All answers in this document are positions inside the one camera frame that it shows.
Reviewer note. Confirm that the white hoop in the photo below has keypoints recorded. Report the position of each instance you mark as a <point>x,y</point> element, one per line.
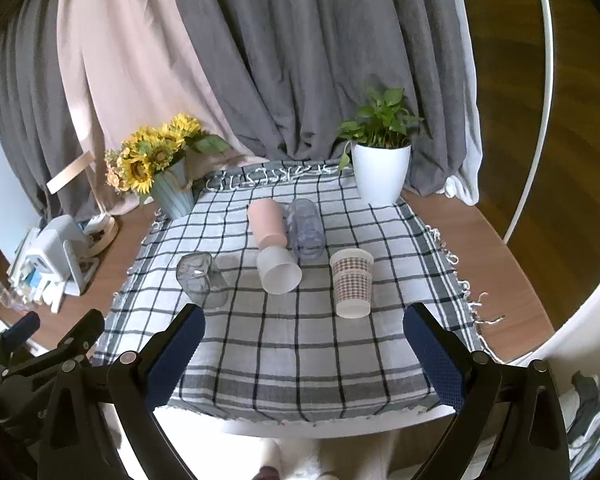
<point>547,85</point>

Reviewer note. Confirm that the sunflower bouquet in ribbed vase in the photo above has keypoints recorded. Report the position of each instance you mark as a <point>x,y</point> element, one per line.
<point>172,187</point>

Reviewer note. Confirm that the white fluffy cloth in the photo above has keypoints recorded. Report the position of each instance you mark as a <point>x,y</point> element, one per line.
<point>330,452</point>

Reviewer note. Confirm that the grey cloth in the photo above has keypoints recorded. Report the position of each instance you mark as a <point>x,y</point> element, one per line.
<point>587,410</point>

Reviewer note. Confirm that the green plant in white pot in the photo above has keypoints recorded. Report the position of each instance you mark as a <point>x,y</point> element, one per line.
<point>382,172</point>

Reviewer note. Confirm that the pink cup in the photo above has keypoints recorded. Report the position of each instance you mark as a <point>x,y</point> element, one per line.
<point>266,222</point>

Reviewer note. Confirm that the patterned paper cup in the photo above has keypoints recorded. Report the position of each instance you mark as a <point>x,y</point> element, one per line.
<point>351,282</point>

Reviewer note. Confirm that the frosted white plastic cup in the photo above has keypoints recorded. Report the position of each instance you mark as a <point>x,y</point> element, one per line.
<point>279,271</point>

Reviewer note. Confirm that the pale pink curtain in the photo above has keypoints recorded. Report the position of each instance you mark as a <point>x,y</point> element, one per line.
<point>130,60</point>

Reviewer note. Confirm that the clear grey glass cup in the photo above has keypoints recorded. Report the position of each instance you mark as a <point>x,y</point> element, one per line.
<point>200,277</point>

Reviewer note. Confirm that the clear bluish glass cup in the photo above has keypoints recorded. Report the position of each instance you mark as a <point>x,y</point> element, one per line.
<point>306,230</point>

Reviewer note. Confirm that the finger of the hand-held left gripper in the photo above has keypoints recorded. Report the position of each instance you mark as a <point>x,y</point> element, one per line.
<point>22,329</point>
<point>82,331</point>

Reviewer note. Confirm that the checked grey white tablecloth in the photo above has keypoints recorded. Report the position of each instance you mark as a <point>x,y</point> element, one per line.
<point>300,350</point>

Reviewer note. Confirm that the dark grey curtain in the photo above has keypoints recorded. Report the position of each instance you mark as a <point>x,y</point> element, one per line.
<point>320,60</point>
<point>30,125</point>

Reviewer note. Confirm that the white tabletop appliance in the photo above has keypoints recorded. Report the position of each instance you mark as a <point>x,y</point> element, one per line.
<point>55,252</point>

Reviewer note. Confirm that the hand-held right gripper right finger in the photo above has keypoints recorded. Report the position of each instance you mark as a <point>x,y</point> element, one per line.
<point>435,360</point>

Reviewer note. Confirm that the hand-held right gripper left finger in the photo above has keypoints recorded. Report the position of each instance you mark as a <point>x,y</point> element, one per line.
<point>177,360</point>

